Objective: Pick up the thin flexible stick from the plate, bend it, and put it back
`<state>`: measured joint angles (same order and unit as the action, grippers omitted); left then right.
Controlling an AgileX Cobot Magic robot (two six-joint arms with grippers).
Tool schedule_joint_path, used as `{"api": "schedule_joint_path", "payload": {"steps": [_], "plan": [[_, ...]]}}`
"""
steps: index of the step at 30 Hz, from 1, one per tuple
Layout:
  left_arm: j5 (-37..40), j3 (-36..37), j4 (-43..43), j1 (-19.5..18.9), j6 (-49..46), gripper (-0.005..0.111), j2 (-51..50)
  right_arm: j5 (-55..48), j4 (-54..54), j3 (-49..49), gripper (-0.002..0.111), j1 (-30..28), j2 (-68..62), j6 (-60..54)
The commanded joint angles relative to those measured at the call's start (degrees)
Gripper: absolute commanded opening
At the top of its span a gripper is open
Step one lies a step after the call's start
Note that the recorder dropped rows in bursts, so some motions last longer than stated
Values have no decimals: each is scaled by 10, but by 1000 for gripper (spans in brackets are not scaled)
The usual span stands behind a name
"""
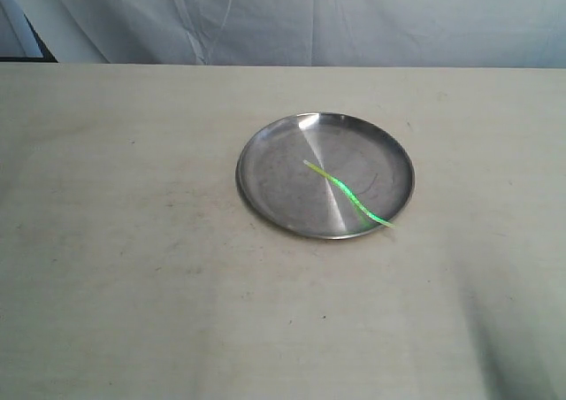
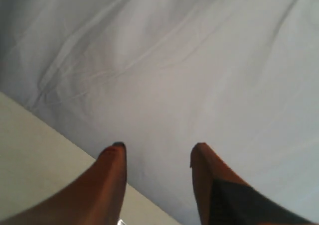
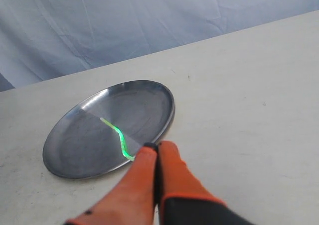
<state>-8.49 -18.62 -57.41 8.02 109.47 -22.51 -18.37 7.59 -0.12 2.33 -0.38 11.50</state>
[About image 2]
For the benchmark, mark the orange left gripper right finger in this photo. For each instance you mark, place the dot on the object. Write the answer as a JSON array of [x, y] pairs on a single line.
[[224, 198]]

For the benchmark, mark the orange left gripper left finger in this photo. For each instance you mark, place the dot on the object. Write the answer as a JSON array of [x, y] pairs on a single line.
[[94, 198]]

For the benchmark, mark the white backdrop cloth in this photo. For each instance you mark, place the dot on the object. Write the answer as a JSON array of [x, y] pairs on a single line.
[[164, 75]]

